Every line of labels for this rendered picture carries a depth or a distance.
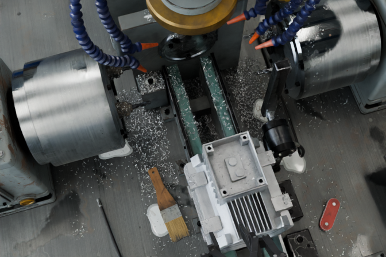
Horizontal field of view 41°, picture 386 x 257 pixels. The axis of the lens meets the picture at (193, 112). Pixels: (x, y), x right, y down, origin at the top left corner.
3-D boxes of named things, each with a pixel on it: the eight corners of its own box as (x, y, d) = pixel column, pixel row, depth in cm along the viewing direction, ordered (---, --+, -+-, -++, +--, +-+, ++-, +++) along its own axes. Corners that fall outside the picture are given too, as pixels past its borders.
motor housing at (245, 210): (184, 178, 128) (181, 155, 110) (257, 155, 129) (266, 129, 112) (209, 259, 120) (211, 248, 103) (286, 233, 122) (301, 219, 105)
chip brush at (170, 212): (143, 172, 141) (142, 171, 140) (160, 165, 141) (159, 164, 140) (173, 244, 134) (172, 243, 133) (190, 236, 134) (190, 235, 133)
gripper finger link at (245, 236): (246, 237, 91) (250, 236, 91) (238, 223, 98) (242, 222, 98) (250, 252, 92) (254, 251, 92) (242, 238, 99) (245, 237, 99)
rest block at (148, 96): (139, 92, 149) (134, 74, 138) (163, 86, 150) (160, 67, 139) (145, 111, 147) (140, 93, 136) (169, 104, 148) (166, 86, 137)
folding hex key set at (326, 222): (328, 233, 134) (330, 232, 132) (317, 228, 135) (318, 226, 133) (340, 202, 137) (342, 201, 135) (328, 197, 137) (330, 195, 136)
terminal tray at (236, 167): (200, 155, 114) (200, 144, 107) (246, 140, 115) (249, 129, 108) (217, 207, 109) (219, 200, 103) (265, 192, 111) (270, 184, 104)
